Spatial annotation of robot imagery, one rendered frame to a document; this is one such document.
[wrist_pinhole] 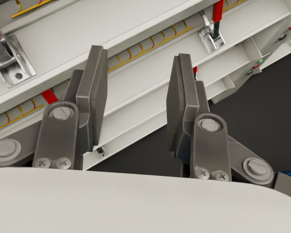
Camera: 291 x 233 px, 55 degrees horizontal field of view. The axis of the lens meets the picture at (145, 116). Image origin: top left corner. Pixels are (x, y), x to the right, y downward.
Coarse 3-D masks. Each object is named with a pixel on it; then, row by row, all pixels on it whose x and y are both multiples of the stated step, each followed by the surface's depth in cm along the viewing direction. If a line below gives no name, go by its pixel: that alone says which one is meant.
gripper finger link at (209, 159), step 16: (208, 112) 11; (192, 128) 10; (208, 128) 10; (224, 128) 10; (192, 144) 10; (208, 144) 9; (224, 144) 10; (192, 160) 9; (208, 160) 9; (224, 160) 9; (192, 176) 9; (208, 176) 9; (224, 176) 9
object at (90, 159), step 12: (216, 84) 86; (228, 84) 84; (156, 120) 83; (132, 132) 81; (144, 132) 82; (108, 144) 80; (120, 144) 81; (84, 156) 79; (96, 156) 80; (108, 156) 80; (84, 168) 79
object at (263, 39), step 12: (276, 24) 54; (288, 24) 55; (252, 36) 63; (264, 36) 59; (276, 36) 59; (288, 36) 65; (264, 48) 63; (276, 48) 70; (264, 60) 76; (240, 72) 75; (240, 84) 92; (216, 96) 97
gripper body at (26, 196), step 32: (0, 192) 7; (32, 192) 7; (64, 192) 7; (96, 192) 7; (128, 192) 7; (160, 192) 7; (192, 192) 7; (224, 192) 7; (256, 192) 8; (0, 224) 6; (32, 224) 6; (64, 224) 6; (96, 224) 6; (128, 224) 6; (160, 224) 6; (192, 224) 6; (224, 224) 7; (256, 224) 7; (288, 224) 7
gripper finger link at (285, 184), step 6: (276, 174) 10; (282, 174) 10; (234, 180) 10; (276, 180) 10; (282, 180) 10; (288, 180) 10; (270, 186) 10; (276, 186) 9; (282, 186) 9; (288, 186) 9; (282, 192) 9; (288, 192) 9
